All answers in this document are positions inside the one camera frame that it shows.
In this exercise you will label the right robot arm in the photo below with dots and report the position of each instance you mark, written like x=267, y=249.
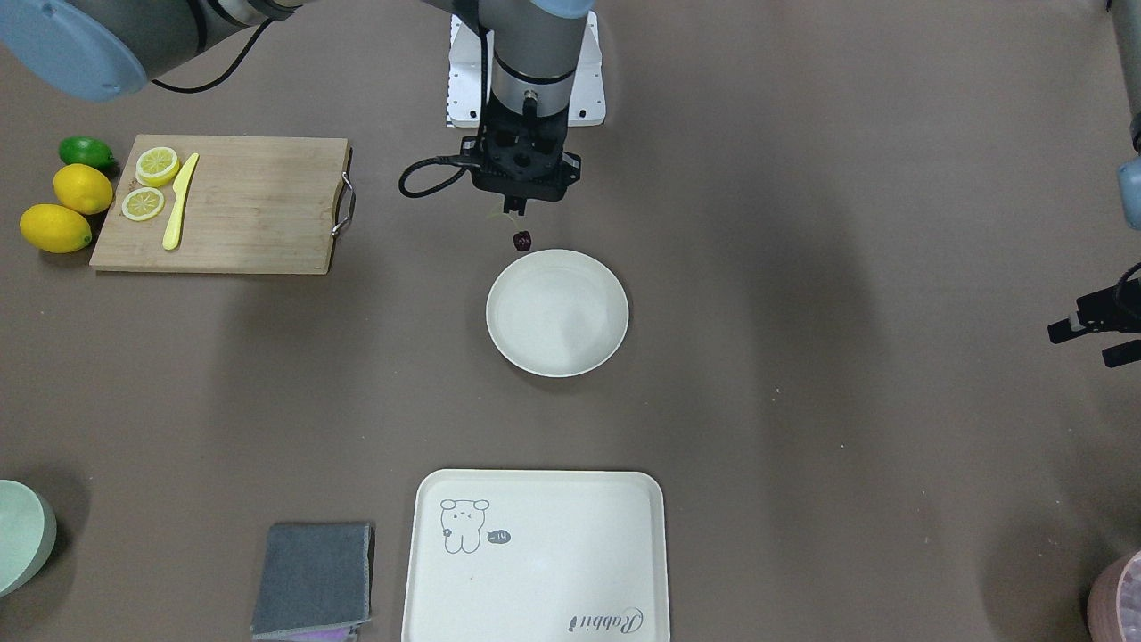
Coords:
x=528, y=56

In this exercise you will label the yellow lemon near lime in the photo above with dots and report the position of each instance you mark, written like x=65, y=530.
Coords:
x=83, y=189

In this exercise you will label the green lime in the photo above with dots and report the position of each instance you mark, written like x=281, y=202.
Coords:
x=92, y=152

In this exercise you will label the lemon slice lower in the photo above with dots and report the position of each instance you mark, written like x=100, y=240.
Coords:
x=142, y=204

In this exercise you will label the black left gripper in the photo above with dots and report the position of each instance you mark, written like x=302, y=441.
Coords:
x=1093, y=314

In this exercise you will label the yellow plastic knife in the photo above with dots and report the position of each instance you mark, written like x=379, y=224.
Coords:
x=172, y=237

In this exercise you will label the lemon slice upper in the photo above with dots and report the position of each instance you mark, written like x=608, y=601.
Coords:
x=157, y=166

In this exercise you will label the mint green bowl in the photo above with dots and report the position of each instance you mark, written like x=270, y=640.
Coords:
x=28, y=533

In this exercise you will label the round beige plate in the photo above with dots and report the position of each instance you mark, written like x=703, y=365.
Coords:
x=557, y=313

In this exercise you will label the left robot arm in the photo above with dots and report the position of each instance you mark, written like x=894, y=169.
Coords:
x=1124, y=16

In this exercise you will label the bamboo cutting board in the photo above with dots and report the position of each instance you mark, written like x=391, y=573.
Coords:
x=255, y=205

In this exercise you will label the white rabbit tray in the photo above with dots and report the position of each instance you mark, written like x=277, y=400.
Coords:
x=538, y=555

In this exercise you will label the yellow lemon outer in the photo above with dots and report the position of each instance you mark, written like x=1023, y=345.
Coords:
x=55, y=229

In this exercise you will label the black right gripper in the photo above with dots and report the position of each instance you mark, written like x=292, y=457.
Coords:
x=514, y=206

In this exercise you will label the dark red cherry pair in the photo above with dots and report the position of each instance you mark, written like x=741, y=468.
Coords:
x=521, y=236

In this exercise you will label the lemon slice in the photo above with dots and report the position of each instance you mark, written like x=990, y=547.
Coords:
x=157, y=166
x=142, y=204

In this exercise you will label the grey folded cloth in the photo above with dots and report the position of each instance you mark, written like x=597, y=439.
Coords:
x=315, y=583

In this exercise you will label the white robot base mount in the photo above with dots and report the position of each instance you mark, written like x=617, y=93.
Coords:
x=587, y=100

